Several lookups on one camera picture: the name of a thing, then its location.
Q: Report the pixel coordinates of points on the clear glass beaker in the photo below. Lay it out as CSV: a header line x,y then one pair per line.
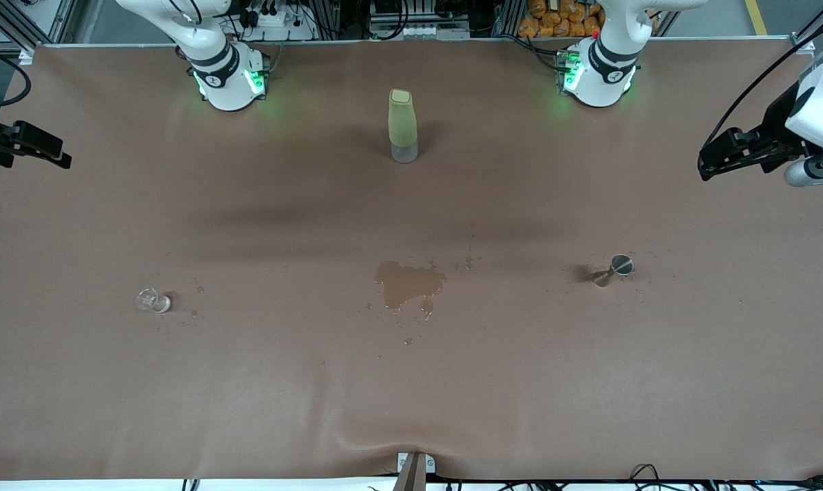
x,y
153,301

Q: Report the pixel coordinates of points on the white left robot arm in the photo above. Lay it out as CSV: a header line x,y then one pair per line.
x,y
602,75

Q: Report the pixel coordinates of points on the grey equipment box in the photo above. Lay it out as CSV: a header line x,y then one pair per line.
x,y
418,17

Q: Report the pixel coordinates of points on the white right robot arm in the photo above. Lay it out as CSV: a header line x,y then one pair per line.
x,y
227,82

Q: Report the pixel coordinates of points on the steel double jigger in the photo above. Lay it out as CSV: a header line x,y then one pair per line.
x,y
620,264

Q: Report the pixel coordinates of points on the green bottle with clear base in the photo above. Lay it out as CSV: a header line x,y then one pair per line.
x,y
403,123

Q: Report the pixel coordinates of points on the spilled liquid puddle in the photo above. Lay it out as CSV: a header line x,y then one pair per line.
x,y
408,283

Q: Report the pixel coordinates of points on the aluminium frame profile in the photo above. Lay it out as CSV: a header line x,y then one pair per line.
x,y
820,24
50,20

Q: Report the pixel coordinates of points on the brown table mat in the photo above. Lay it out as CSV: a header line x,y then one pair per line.
x,y
247,382

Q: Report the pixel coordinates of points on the orange snack bag pile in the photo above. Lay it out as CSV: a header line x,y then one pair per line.
x,y
561,17

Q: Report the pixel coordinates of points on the grey metal table bracket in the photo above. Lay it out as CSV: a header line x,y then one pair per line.
x,y
430,464

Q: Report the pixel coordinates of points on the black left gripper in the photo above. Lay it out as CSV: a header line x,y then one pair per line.
x,y
777,127

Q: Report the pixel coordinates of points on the white power strip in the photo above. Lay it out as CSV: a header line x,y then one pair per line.
x,y
281,19

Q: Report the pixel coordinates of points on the brown support strut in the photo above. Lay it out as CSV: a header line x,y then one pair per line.
x,y
411,477

